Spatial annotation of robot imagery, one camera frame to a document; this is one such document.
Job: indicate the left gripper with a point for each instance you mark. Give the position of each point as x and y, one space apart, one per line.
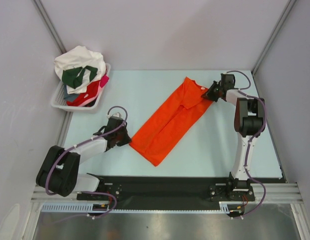
127 139

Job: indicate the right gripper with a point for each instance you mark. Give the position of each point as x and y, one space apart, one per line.
215 90

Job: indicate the orange t shirt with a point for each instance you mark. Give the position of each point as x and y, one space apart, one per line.
170 122

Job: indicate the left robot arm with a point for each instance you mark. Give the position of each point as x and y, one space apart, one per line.
59 172

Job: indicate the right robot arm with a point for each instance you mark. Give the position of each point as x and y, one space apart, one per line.
250 119

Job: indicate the red t shirt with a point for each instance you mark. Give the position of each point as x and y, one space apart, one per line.
92 92

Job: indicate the pink garment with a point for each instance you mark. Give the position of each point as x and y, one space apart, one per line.
103 81

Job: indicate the grey t shirt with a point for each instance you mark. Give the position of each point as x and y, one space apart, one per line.
69 97

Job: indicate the white plastic basket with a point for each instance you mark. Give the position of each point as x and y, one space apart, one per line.
58 102

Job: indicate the green and white t shirt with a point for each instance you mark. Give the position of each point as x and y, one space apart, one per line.
74 77

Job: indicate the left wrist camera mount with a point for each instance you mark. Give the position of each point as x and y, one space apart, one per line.
115 115

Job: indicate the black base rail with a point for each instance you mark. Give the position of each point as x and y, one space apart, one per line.
171 191

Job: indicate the white slotted cable duct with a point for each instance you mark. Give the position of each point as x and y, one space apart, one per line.
100 208

